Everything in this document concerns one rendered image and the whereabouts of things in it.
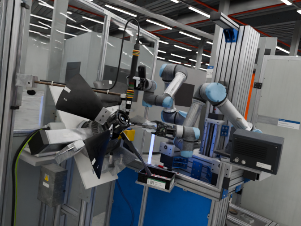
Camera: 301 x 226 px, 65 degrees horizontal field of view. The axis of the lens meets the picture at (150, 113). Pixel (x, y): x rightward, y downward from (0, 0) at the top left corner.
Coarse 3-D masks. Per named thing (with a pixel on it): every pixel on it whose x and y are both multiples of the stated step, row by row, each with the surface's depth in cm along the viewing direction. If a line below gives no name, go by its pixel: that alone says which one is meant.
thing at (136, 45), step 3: (138, 39) 142; (138, 42) 142; (135, 45) 141; (138, 45) 142; (135, 48) 141; (138, 48) 142; (126, 99) 145; (129, 99) 144; (126, 102) 145; (129, 102) 144; (126, 105) 145; (129, 105) 145; (126, 108) 145; (129, 108) 145; (126, 111) 145
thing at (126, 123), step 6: (114, 114) 133; (120, 114) 136; (126, 114) 140; (108, 120) 135; (114, 120) 132; (120, 120) 133; (126, 120) 138; (102, 126) 136; (108, 126) 134; (114, 126) 133; (120, 126) 132; (126, 126) 134; (114, 132) 135; (120, 132) 137; (114, 138) 138
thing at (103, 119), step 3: (105, 108) 134; (102, 111) 133; (105, 111) 134; (108, 111) 135; (99, 114) 133; (102, 114) 134; (105, 114) 135; (108, 114) 135; (96, 117) 132; (99, 117) 133; (102, 117) 134; (105, 117) 135; (96, 120) 133; (102, 120) 134; (105, 120) 135; (102, 123) 135
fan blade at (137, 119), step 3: (135, 117) 166; (138, 117) 168; (141, 117) 169; (132, 120) 158; (135, 120) 159; (138, 120) 161; (141, 120) 163; (144, 120) 165; (147, 120) 169; (132, 123) 148; (135, 123) 149; (138, 123) 152; (141, 123) 154; (144, 126) 151; (147, 126) 154; (150, 126) 157; (153, 126) 160
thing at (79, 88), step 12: (72, 84) 123; (84, 84) 127; (60, 96) 119; (72, 96) 123; (84, 96) 126; (96, 96) 130; (60, 108) 119; (72, 108) 123; (84, 108) 127; (96, 108) 131
